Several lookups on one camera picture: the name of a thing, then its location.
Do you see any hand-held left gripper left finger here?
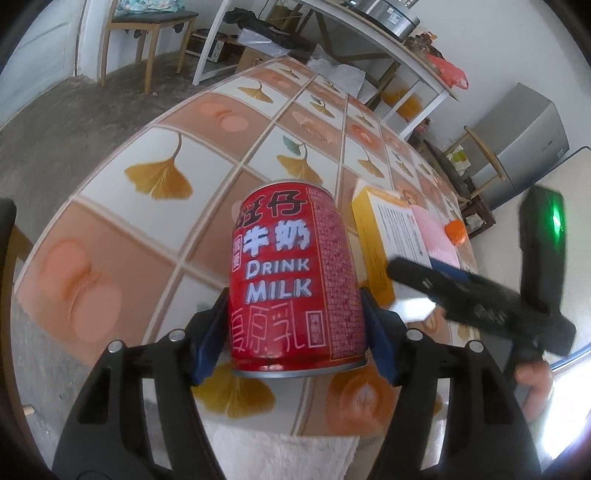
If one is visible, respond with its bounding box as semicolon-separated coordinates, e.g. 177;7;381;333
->
53;288;232;480

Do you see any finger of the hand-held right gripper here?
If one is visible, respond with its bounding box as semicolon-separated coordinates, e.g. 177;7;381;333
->
385;257;463;320
429;259;491;290

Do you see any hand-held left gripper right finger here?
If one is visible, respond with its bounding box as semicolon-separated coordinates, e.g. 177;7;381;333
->
359;287;541;480

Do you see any yellow cardboard box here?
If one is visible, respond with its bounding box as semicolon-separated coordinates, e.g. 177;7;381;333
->
352;184;433;305

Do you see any red milk drink can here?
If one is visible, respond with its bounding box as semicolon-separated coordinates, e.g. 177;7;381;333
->
229;180;368;380

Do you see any person's right hand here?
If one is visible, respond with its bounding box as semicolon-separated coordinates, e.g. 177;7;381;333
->
513;359;556;422

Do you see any orange bottle cap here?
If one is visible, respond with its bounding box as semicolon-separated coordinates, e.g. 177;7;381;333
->
444;220;468;246

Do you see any pink packet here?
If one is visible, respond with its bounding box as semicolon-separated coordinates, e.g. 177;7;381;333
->
411;205;461;271

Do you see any light wooden chair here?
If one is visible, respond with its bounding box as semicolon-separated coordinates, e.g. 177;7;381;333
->
443;124;505;205

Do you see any tiled leaf pattern tablecloth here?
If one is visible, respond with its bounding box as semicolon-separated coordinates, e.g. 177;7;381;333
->
16;58;481;437

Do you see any grey refrigerator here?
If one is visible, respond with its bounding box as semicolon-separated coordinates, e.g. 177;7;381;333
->
468;83;570;211

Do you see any white textured cloth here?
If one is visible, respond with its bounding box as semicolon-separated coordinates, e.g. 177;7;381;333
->
202;406;362;480

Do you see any yellow plastic bag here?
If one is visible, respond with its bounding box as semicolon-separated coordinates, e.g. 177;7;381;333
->
381;87;424;123

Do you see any orange plastic bag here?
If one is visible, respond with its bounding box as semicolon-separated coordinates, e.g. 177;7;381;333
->
425;51;470;91

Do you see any white plastic sheet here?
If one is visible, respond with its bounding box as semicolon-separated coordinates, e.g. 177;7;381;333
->
308;45;366;89

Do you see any silver rice cooker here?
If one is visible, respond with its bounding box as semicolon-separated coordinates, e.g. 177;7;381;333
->
342;0;422;41

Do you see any brown cardboard box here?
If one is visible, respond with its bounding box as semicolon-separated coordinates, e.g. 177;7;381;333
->
235;44;279;75

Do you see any black bag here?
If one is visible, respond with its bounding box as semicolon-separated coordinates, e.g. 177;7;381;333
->
224;7;315;52

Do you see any wooden chair with dark seat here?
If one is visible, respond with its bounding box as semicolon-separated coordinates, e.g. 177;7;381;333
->
99;0;200;96

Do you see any floral cloth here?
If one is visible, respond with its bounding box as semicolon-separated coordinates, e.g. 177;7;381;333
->
113;0;186;14

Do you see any white door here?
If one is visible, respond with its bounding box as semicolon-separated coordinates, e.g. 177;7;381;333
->
0;0;89;126

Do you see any white metal frame table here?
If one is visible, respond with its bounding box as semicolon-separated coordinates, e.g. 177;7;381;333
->
191;0;462;140

